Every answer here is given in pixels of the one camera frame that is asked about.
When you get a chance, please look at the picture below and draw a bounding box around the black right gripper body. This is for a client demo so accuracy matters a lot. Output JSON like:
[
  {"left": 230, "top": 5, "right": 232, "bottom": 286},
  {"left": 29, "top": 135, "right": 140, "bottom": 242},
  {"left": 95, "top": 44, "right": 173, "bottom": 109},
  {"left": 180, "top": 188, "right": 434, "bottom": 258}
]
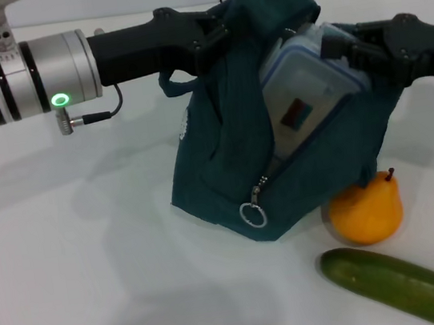
[{"left": 380, "top": 9, "right": 434, "bottom": 90}]

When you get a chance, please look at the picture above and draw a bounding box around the orange pear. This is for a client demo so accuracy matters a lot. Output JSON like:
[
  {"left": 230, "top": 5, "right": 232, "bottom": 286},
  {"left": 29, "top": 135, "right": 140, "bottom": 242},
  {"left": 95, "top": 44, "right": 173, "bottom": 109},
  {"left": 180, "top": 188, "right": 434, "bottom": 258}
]
[{"left": 323, "top": 167, "right": 408, "bottom": 251}]

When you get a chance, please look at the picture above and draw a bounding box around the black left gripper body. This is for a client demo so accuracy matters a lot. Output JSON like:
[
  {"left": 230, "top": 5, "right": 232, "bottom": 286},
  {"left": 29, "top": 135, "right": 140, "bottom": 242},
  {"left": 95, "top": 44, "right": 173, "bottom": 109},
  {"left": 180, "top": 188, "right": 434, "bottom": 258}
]
[{"left": 83, "top": 2, "right": 211, "bottom": 92}]

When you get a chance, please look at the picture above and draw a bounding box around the clear blue-rimmed food container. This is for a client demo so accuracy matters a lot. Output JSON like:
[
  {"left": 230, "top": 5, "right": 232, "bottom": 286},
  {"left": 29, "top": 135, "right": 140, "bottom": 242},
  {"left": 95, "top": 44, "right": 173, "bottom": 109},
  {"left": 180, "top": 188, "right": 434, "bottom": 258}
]
[{"left": 253, "top": 14, "right": 380, "bottom": 159}]

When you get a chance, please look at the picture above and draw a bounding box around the teal fabric insulated bag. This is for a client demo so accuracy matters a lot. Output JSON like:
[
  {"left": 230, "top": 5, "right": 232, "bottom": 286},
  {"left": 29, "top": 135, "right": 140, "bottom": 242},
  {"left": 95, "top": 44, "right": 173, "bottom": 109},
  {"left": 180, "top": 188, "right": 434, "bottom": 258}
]
[{"left": 141, "top": 0, "right": 420, "bottom": 256}]

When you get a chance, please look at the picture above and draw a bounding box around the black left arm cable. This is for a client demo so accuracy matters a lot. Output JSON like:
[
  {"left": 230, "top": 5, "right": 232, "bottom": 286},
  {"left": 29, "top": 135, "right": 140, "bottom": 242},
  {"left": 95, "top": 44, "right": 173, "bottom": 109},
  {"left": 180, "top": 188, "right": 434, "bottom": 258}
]
[{"left": 54, "top": 82, "right": 127, "bottom": 135}]

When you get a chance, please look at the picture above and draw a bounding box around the green cucumber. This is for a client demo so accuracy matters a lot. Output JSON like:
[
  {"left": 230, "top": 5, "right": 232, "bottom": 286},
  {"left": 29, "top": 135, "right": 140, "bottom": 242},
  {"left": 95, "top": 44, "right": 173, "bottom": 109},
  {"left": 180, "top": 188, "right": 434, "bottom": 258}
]
[{"left": 318, "top": 235, "right": 434, "bottom": 325}]

